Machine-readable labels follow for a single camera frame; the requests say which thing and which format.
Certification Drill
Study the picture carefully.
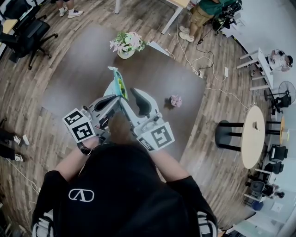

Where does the person's left forearm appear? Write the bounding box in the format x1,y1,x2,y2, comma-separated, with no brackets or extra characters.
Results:
55,143,100,182

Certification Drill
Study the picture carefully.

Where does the small pink flower pot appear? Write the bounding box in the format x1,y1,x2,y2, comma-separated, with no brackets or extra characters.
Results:
170,94,183,107

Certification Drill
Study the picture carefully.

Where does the person's right forearm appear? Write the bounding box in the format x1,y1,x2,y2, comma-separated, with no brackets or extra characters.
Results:
148,150,190,183

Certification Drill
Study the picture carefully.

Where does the wooden desk with white legs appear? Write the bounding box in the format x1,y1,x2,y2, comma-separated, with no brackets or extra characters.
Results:
114,0,191,35

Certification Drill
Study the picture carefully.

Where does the person's black shirt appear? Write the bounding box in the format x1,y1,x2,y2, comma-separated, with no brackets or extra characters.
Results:
31,142,218,237

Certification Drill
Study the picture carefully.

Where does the mint green pencil case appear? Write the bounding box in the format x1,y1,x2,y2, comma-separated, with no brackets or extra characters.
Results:
103,66,130,101

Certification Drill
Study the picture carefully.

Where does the person's left hand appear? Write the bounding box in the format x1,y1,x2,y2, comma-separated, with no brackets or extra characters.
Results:
85,136,101,149

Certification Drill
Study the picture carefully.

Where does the light wooden desk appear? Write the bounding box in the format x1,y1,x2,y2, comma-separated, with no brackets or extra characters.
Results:
0,19,18,35

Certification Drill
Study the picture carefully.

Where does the round light wooden table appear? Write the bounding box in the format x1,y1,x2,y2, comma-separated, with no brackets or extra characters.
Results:
241,106,266,169

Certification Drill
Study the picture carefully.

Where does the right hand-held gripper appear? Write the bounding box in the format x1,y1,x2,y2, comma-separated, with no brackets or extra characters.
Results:
119,87,176,152

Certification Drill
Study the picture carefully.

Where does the black floor fan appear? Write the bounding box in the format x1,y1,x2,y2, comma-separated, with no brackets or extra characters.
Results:
263,80,296,114

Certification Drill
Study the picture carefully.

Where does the black wristwatch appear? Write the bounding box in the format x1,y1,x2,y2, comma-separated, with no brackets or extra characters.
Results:
77,142,93,156

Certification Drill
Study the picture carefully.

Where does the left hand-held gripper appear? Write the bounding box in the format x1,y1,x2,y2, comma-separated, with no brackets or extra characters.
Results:
62,94,121,142

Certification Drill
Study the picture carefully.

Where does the small white table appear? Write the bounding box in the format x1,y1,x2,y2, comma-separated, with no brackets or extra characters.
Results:
236,47,275,91

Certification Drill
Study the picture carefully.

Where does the white pot with pale flowers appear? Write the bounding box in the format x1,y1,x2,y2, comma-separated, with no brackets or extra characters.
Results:
109,31,148,60

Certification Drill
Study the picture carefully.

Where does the black armchair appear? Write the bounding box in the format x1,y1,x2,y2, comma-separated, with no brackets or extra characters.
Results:
269,144,290,173

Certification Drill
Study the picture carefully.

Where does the black floor cable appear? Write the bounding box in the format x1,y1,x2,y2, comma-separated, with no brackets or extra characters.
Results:
196,27,216,70

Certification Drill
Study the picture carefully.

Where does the long white floor cable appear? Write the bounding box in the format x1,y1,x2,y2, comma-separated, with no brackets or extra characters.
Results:
177,20,255,111

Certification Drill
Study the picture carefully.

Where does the black office chair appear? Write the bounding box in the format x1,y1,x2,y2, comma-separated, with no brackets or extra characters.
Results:
0,0,39,21
0,19,59,70

